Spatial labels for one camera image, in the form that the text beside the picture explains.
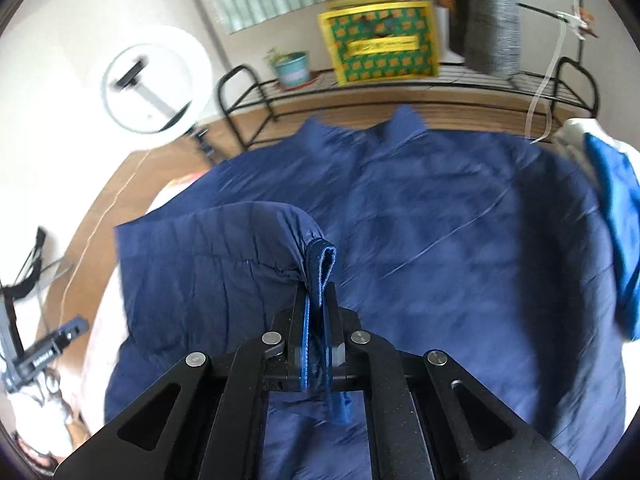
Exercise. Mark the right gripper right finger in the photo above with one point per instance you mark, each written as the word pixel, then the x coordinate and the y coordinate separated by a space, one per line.
pixel 357 360

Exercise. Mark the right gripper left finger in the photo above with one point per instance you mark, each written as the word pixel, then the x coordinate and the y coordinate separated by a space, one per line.
pixel 276 361

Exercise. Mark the navy quilted puffer jacket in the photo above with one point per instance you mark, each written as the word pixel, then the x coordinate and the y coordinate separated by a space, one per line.
pixel 479 244

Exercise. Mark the black metal clothes rack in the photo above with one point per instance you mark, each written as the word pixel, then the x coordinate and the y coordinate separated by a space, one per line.
pixel 259 112

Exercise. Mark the small potted plant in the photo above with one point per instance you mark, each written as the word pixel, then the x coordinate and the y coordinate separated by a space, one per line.
pixel 292 69

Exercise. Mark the yellow green patterned box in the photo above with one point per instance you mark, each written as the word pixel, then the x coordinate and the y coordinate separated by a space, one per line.
pixel 379 40

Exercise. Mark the bright blue folded garment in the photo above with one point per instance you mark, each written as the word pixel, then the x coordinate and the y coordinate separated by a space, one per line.
pixel 613 165

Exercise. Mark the grey plaid long coat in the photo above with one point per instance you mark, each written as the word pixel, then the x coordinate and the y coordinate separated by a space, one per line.
pixel 492 40

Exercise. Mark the white ring light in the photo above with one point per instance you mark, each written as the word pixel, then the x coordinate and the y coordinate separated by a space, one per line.
pixel 158 90

